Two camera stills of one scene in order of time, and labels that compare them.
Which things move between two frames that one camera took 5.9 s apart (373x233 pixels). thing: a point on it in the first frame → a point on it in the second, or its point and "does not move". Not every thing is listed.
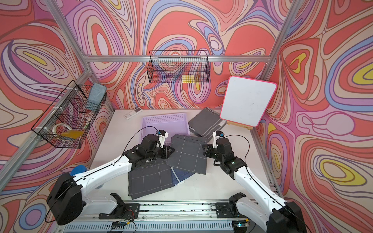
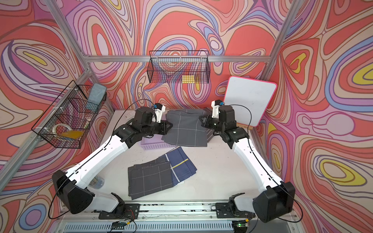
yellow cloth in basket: (73, 134) does not move
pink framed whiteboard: (246, 100) does not move
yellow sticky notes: (188, 78) does not move
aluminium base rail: (167, 218) does not move
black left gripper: (166, 153) → (163, 129)
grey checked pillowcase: (149, 179) does not move
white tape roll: (55, 126) does not move
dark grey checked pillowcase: (188, 154) → (186, 129)
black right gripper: (208, 150) → (208, 119)
